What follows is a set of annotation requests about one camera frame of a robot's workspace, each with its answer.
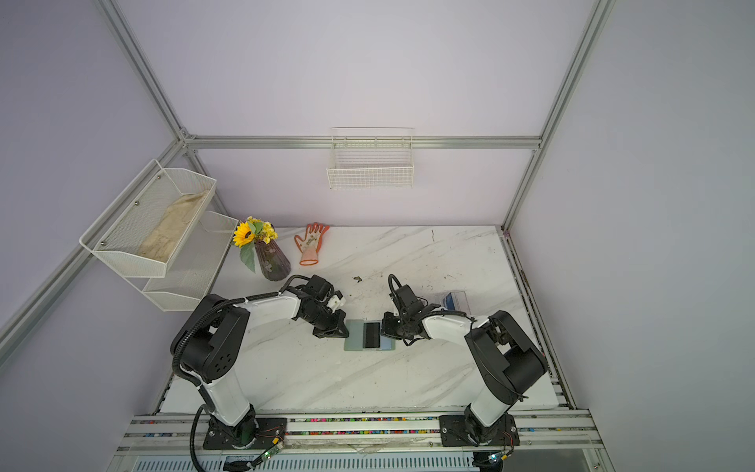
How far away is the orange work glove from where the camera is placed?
111 cm

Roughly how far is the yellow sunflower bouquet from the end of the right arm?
442mm

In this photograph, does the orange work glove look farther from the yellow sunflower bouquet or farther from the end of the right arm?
the end of the right arm

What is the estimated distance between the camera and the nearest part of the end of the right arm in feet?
2.36

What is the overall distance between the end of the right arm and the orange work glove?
43cm

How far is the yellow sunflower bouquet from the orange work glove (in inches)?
9.1

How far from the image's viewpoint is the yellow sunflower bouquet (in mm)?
857
